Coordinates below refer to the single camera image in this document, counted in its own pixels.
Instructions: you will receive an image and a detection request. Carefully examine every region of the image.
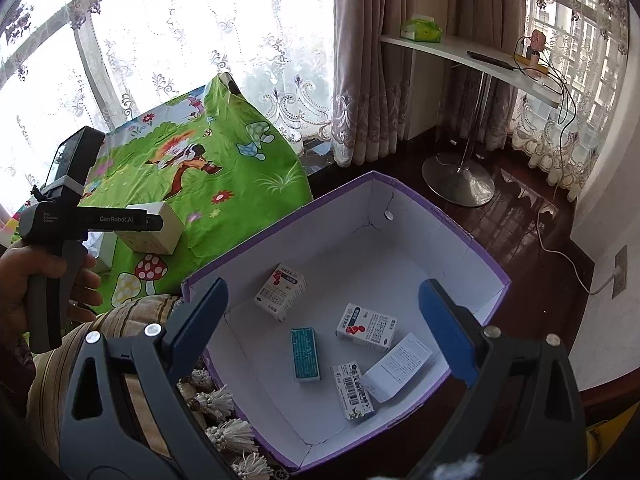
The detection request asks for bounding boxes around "teal toothpaste box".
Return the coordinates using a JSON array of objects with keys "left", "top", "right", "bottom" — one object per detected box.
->
[{"left": 291, "top": 327, "right": 321, "bottom": 382}]

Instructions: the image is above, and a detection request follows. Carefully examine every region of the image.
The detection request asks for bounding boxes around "person's left hand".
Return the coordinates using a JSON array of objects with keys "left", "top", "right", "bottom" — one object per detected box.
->
[{"left": 1, "top": 243, "right": 103, "bottom": 349}]

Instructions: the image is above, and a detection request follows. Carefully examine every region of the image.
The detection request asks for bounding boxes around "striped sofa cushion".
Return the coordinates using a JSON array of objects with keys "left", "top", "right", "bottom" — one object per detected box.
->
[{"left": 27, "top": 292, "right": 281, "bottom": 480}]

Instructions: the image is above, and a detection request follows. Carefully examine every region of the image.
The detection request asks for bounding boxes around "cream white box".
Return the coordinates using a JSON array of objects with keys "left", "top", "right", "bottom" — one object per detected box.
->
[{"left": 116, "top": 202, "right": 183, "bottom": 256}]

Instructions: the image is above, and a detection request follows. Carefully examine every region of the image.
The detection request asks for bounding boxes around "white paper leaflet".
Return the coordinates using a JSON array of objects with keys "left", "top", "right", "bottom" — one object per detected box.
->
[{"left": 361, "top": 334, "right": 432, "bottom": 403}]

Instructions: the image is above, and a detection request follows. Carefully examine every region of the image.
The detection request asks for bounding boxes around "white barcode medicine box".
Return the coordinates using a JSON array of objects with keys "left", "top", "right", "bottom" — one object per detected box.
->
[{"left": 332, "top": 361, "right": 375, "bottom": 420}]

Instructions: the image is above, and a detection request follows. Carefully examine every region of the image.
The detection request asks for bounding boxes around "green cartoon tablecloth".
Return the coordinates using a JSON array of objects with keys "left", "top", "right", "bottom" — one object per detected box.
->
[{"left": 80, "top": 74, "right": 311, "bottom": 313}]

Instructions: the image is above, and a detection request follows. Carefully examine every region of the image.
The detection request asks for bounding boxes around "white lace curtain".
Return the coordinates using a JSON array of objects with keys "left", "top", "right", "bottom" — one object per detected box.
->
[{"left": 1, "top": 0, "right": 334, "bottom": 212}]

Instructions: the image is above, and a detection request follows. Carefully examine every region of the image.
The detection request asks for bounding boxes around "red white medicine box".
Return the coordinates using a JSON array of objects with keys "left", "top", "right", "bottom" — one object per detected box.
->
[
  {"left": 254, "top": 263, "right": 306, "bottom": 322},
  {"left": 335, "top": 304, "right": 397, "bottom": 352}
]

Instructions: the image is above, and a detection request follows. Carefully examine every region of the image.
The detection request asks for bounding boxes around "purple cardboard box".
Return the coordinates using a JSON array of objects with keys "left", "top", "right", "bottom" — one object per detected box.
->
[{"left": 182, "top": 172, "right": 510, "bottom": 471}]

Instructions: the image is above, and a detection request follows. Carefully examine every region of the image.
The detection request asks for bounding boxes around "black remote control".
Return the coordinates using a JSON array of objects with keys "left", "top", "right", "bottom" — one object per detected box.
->
[{"left": 468, "top": 51, "right": 514, "bottom": 70}]

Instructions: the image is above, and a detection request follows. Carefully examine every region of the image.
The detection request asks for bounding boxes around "pink figurine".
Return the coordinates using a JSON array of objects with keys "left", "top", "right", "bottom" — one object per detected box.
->
[{"left": 526, "top": 29, "right": 546, "bottom": 67}]

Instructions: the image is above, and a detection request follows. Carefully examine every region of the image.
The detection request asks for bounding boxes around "green tissue pack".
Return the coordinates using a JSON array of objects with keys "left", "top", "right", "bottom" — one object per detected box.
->
[{"left": 400, "top": 14, "right": 442, "bottom": 44}]

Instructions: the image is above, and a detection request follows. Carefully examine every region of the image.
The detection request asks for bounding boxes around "mauve floral curtain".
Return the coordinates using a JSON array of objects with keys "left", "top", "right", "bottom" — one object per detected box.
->
[{"left": 331, "top": 0, "right": 525, "bottom": 167}]

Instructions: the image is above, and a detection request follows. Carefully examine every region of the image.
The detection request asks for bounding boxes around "wall power outlet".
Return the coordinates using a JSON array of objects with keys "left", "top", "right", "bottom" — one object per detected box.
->
[{"left": 612, "top": 246, "right": 628, "bottom": 299}]

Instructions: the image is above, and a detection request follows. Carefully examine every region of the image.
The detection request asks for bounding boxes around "white power cable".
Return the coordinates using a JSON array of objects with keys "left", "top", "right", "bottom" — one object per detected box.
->
[{"left": 534, "top": 206, "right": 624, "bottom": 296}]

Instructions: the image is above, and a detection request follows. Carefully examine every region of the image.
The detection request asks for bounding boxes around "black cable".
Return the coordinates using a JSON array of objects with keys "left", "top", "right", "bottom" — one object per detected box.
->
[{"left": 513, "top": 34, "right": 582, "bottom": 201}]

